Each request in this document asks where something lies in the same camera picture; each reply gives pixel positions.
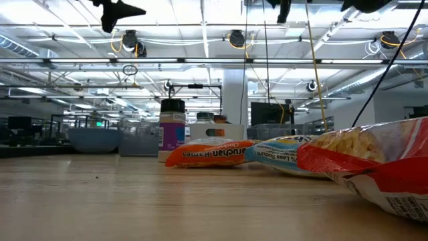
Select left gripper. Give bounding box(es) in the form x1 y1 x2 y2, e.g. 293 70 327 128
88 0 147 33

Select green-lid spice jar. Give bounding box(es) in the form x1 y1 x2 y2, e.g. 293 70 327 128
195 111 215 125

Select orange white ramen packet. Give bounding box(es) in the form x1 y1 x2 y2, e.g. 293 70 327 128
165 138 258 169

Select black monitor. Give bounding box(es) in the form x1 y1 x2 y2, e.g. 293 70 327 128
250 101 295 127

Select gray plastic bin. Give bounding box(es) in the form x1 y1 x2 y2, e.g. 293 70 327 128
249 123 335 141
117 120 161 157

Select black-lid purple-label spice jar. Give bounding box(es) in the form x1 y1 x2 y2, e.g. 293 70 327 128
157 98 187 163

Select white plastic bin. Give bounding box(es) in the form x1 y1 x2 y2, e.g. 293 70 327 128
189 123 245 141

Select blue bowl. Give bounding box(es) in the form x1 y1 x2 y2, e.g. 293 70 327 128
68 127 120 154

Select blue yellow ramen packet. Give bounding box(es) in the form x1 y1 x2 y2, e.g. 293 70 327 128
244 134 328 178

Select dark background desks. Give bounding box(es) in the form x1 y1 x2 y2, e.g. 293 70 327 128
0 115 68 147

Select red yellow ramen packet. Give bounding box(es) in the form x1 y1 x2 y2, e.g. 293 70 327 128
296 116 428 224

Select thin black hanging cable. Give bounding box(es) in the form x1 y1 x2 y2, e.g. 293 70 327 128
262 0 270 104

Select yellow cable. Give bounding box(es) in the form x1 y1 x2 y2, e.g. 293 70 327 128
304 0 330 131

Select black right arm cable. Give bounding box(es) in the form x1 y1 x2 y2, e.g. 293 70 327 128
350 0 425 128

